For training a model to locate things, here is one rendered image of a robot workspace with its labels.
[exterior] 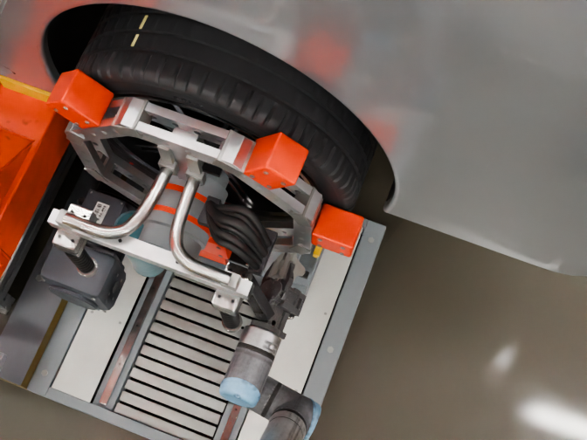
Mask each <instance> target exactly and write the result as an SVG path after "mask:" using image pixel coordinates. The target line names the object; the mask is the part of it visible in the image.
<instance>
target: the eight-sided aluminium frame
mask: <svg viewBox="0 0 587 440"><path fill-rule="evenodd" d="M151 121H154V122H157V123H160V124H163V125H164V126H167V127H172V128H175V127H177V128H180V129H182V130H185V131H188V132H190V133H193V134H197V135H199V138H202V139H204V140H207V141H211V142H214V143H216V144H218V145H220V147H219V149H217V148H213V147H210V146H208V145H205V144H203V143H200V142H197V141H193V140H191V139H188V138H185V137H183V136H181V135H178V134H173V133H171V132H169V131H166V130H163V129H160V128H159V127H154V126H151V125H149V124H150V122H151ZM65 134H66V138H67V140H69V141H70V142H71V144H72V145H73V148H74V149H75V151H76V153H77V155H78V156H79V158H80V159H81V161H82V163H83V165H84V166H85V168H84V170H86V171H87V172H88V173H89V174H90V175H92V176H93V177H94V178H95V179H96V180H98V181H102V182H104V183H105V184H107V185H108V186H110V187H111V188H113V189H115V190H117V191H118V192H120V193H121V194H123V195H124V196H126V197H127V198H129V199H131V200H132V201H134V202H135V203H138V204H139V205H140V204H141V203H142V200H143V199H144V197H145V194H144V193H142V192H141V191H140V190H138V189H136V188H135V187H133V186H131V185H130V184H128V183H127V182H125V181H123V180H122V179H121V178H119V177H118V176H116V175H114V174H113V172H114V170H117V171H118V172H120V173H122V174H123V175H124V176H126V177H127V178H129V179H130V180H132V181H134V182H136V183H137V184H139V185H140V186H142V187H143V188H145V189H146V190H149V189H150V187H151V185H152V184H153V182H154V180H153V179H152V178H150V177H149V176H147V175H145V174H144V173H142V172H141V171H140V170H139V169H137V168H135V167H134V166H132V165H130V164H129V163H127V162H125V161H124V160H122V159H121V158H120V157H119V156H118V155H116V154H115V153H114V152H113V151H112V149H111V148H110V146H109V144H108V142H107V139H108V138H115V137H122V136H131V137H136V138H140V139H143V140H145V141H149V142H152V143H155V144H157V145H161V146H164V147H166V148H170V149H171V150H174V151H176V152H179V153H182V154H184V155H189V156H192V157H195V158H197V159H198V160H201V161H204V162H208V163H210V164H213V165H216V166H218V167H220V168H222V169H224V170H225V171H227V172H229V173H231V174H233V175H235V176H236V177H237V178H239V179H240V180H241V181H243V182H245V183H246V184H247V185H249V186H250V187H252V188H253V189H255V190H256V191H258V192H259V193H260V194H261V195H262V196H264V197H265V198H267V199H268V200H270V201H271V202H272V203H274V204H276V205H277V206H278V207H280V208H281V209H283V210H284V211H285V212H286V213H288V214H289V215H290V216H291V217H292V218H293V222H270V221H260V222H261V223H262V224H263V226H264V228H267V229H269V230H273V231H276V232H278V236H287V237H292V238H281V237H277V239H276V242H275V244H274V247H273V250H272V251H274V252H289V253H298V254H301V255H303V254H310V252H311V250H312V248H313V244H312V243H311V240H312V231H313V229H314V226H315V223H316V221H317V218H318V216H319V214H320V212H321V204H322V201H323V198H322V194H321V193H319V192H318V191H317V189H316V188H315V187H313V186H310V185H308V184H307V183H306V182H304V181H303V180H301V179H300V178H299V177H298V180H297V182H296V183H295V185H293V186H288V187H285V188H286V189H288V190H289V191H291V192H292V193H293V194H295V197H294V198H293V197H292V196H290V195H289V194H288V193H287V192H286V191H284V190H283V189H281V188H278V189H268V188H266V187H264V186H263V185H261V184H259V183H258V182H256V181H254V180H253V179H252V178H250V177H249V176H247V175H245V174H244V173H245V168H246V165H247V163H248V162H249V159H250V157H251V155H252V151H253V150H254V147H255V145H256V142H255V141H252V140H250V139H248V138H246V137H245V136H243V135H242V134H239V133H237V132H235V131H233V130H231V129H230V130H226V129H223V128H221V127H217V126H214V125H211V124H209V123H206V122H204V121H201V120H197V119H194V118H191V117H189V116H187V115H184V114H181V113H177V112H175V111H172V110H169V109H167V108H164V107H160V106H158V105H155V104H152V103H150V102H149V101H148V100H143V99H137V98H135V97H125V98H124V99H121V100H112V101H111V103H110V105H109V107H108V109H107V111H106V113H105V115H104V117H103V119H102V121H101V123H100V124H99V126H97V127H86V128H81V127H78V126H76V125H75V124H74V123H72V122H71V121H69V123H68V125H67V127H66V130H65Z"/></svg>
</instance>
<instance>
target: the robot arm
mask: <svg viewBox="0 0 587 440"><path fill-rule="evenodd" d="M304 274H305V268H304V266H303V265H302V264H301V263H300V261H299V260H298V259H297V253H289V252H282V253H281V254H280V255H279V256H278V257H277V259H276V260H275V261H274V262H273V263H272V264H271V266H270V267H269V269H268V270H267V271H266V274H265V275H264V277H263V279H262V283H261V286H259V284H258V282H257V280H256V278H255V277H254V276H253V275H252V281H251V282H253V283H254V289H253V291H252V295H251V297H250V299H247V302H248V304H249V305H250V307H251V309H252V310H253V312H254V314H255V316H256V317H257V319H260V320H252V322H251V324H250V326H245V327H244V330H243V332H242V334H241V336H240V339H239V341H238V345H237V347H236V349H235V352H234V354H233V356H232V358H231V362H230V365H229V367H228V369H227V371H226V373H225V376H224V379H223V380H222V381H221V384H220V389H219V394H220V395H221V396H222V397H223V398H224V399H226V400H228V401H229V402H233V403H235V404H237V405H239V406H243V407H246V408H248V409H249V410H251V411H253V412H255V413H257V414H258V415H260V416H262V417H264V418H265V419H267V420H268V421H269V422H268V424H267V426H266V429H265V431H264V433H263V434H262V436H261V438H260V440H308V439H309V438H310V436H311V435H312V433H313V431H314V428H315V426H316V424H317V422H318V419H319V417H320V414H321V406H320V404H318V403H317V402H314V400H313V399H311V398H307V397H306V396H304V395H302V394H300V393H298V392H297V391H295V390H293V389H291V388H289V387H288V386H286V385H284V384H282V383H280V382H278V381H277V380H275V379H273V378H272V377H270V376H268V375H269V372H270V369H271V367H272V364H273V361H274V358H275V355H276V354H277V351H278V349H279V346H280V343H281V339H282V340H284V339H285V338H286V336H287V334H286V333H284V332H283V330H284V327H285V325H286V323H287V320H292V319H291V317H292V318H294V316H297V317H299V315H300V311H301V309H302V307H303V304H304V302H305V299H306V297H307V296H305V295H304V294H303V293H301V291H300V290H298V289H297V288H292V287H291V286H292V284H293V282H294V280H295V278H296V277H297V276H303V275H304ZM302 300H303V301H302ZM299 309H300V310H299ZM288 317H290V318H288ZM280 338H281V339H280Z"/></svg>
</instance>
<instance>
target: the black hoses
mask: <svg viewBox="0 0 587 440"><path fill-rule="evenodd" d="M202 170H203V172H205V173H208V174H211V175H214V176H217V177H220V176H221V174H222V171H223V170H222V169H221V168H219V167H216V166H213V165H210V164H208V163H206V162H204V165H203V166H202ZM197 222H198V224H200V225H202V226H204V227H207V228H209V230H210V233H211V236H212V238H213V239H214V241H215V242H216V243H217V244H218V245H221V246H223V247H224V248H226V249H228V250H230V251H232V252H234V253H235V254H236V255H238V256H239V257H240V258H242V259H243V260H244V261H245V262H246V263H247V264H248V265H249V266H248V271H249V272H250V273H253V274H256V275H258V276H260V277H261V276H262V274H263V271H264V270H265V267H266V263H267V261H268V259H269V257H270V254H271V252H272V250H273V247H274V244H275V242H276V239H277V237H278V232H276V231H273V230H269V229H267V228H264V226H263V224H262V223H261V222H260V220H259V218H258V216H257V215H256V214H255V213H254V212H253V211H252V210H250V209H249V208H247V207H245V206H243V205H239V204H222V202H221V200H220V199H217V198H215V197H213V196H208V197H207V199H206V202H205V204H204V206H203V209H202V211H201V213H200V215H199V218H198V219H197ZM221 229H223V230H221ZM224 230H227V231H224ZM228 231H229V232H228ZM230 232H232V233H234V234H235V235H237V236H238V237H240V238H241V239H242V240H243V242H244V243H243V242H242V241H241V240H240V239H239V238H238V237H236V236H234V235H233V234H231V233H230Z"/></svg>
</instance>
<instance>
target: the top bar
mask: <svg viewBox="0 0 587 440"><path fill-rule="evenodd" d="M59 212H60V210H57V209H52V211H51V213H50V215H49V216H48V218H47V220H46V221H47V223H48V224H50V225H51V226H52V227H54V228H57V229H60V230H63V231H66V232H68V233H71V234H73V235H75V236H78V237H82V238H84V239H87V240H89V241H92V242H95V243H96V244H101V245H103V246H106V247H108V248H110V249H113V250H116V251H119V252H121V253H124V254H127V255H129V256H131V257H134V258H138V259H140V260H142V261H145V262H148V263H150V264H152V265H156V266H159V267H162V268H163V269H166V270H169V271H171V272H175V273H177V274H180V275H183V276H184V277H187V278H191V279H194V280H196V281H198V282H201V283H204V284H206V285H210V286H212V287H215V288H217V289H219V290H222V291H224V292H228V293H230V294H233V295H236V296H238V297H240V298H243V299H250V297H251V295H252V291H253V289H254V283H253V282H251V281H248V280H245V279H243V278H242V279H241V281H240V283H239V286H238V290H237V291H236V292H234V291H232V290H230V289H227V288H224V287H222V286H221V285H220V284H219V283H218V282H215V281H212V280H210V279H207V278H204V277H201V276H198V275H196V274H194V273H192V272H189V271H188V270H186V269H185V268H183V267H182V266H181V265H179V264H178V263H177V261H176V260H175V259H174V257H173V255H172V253H171V251H166V250H164V249H162V248H159V247H157V246H154V245H152V244H148V243H145V242H143V241H141V240H138V239H136V238H133V237H130V236H126V237H123V238H118V239H105V238H100V237H95V236H92V235H89V234H86V233H85V232H82V231H79V230H75V229H73V230H69V229H67V228H65V227H62V226H59V225H58V224H57V223H56V222H55V220H56V218H57V216H58V214H59Z"/></svg>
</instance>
